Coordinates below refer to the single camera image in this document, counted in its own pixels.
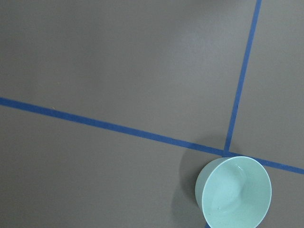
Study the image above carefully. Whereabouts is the pale green ceramic bowl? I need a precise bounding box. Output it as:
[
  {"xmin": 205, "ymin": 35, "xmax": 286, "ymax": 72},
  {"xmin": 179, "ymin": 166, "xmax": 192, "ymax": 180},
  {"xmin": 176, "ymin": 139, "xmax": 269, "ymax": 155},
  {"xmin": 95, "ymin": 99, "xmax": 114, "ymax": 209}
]
[{"xmin": 195, "ymin": 156, "xmax": 272, "ymax": 228}]

